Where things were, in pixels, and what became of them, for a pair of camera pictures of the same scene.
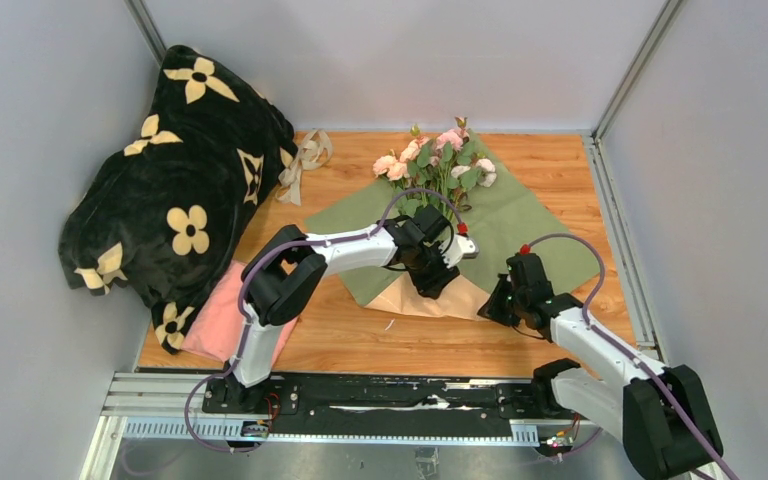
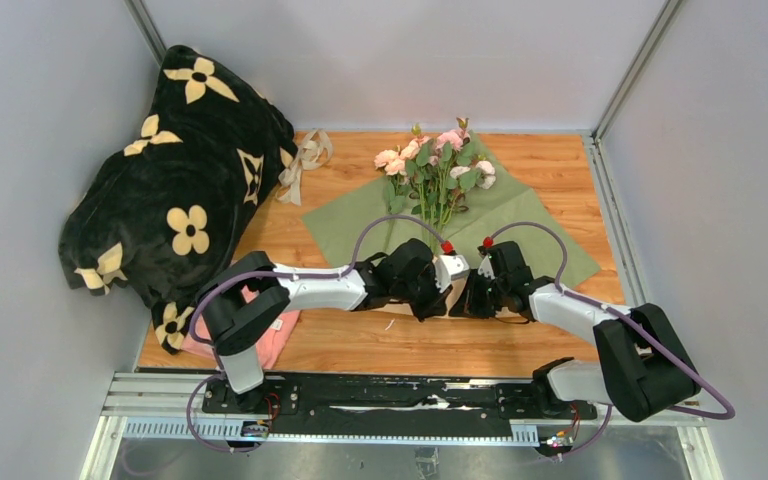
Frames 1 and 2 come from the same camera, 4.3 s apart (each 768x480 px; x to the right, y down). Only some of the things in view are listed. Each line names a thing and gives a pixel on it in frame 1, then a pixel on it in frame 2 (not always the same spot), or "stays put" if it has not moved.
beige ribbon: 313,152 stays put
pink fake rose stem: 416,152 stays put
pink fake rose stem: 415,185 to 395,167
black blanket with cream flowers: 169,215 stays put
